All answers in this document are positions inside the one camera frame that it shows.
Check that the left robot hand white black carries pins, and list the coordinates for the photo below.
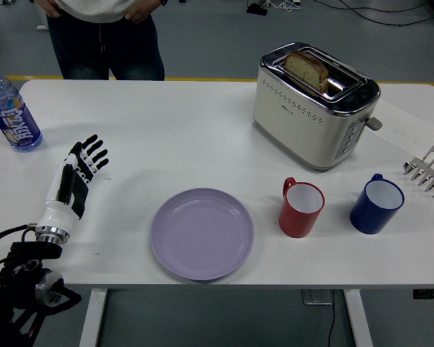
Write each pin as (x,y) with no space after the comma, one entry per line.
(67,191)

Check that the purple round plate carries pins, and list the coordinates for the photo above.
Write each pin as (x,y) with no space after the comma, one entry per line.
(202,234)

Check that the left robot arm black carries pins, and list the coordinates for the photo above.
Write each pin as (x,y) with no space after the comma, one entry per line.
(25,274)

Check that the blue labelled drink bottle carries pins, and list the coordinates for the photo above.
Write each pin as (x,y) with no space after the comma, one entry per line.
(12,115)

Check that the white table leg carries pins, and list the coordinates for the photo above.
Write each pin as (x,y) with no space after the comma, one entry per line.
(92,318)
(358,318)

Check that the person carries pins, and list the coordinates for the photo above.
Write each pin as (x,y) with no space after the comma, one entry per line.
(105,43)

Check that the white furniture foot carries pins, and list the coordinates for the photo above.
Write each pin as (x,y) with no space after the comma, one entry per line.
(41,26)

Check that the red mug white inside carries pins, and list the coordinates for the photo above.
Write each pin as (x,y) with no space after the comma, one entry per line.
(299,209)

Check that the cream and chrome toaster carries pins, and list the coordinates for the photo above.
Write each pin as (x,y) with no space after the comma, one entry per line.
(304,119)

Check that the black device on floor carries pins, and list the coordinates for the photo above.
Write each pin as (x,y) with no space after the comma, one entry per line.
(257,8)

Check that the slice of toasted bread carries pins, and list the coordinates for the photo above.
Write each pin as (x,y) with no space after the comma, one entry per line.
(305,68)

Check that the blue mug white inside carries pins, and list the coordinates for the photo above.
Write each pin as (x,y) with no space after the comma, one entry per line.
(375,206)

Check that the white paper sheet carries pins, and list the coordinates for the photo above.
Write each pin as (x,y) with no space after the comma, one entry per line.
(405,123)

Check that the silver metal toast rack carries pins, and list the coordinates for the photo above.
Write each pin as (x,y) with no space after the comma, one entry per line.
(430,170)

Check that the black table control panel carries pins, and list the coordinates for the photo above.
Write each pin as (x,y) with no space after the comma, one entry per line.
(430,293)

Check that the grey bracket under table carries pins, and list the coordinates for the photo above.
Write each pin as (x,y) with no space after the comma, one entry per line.
(316,297)

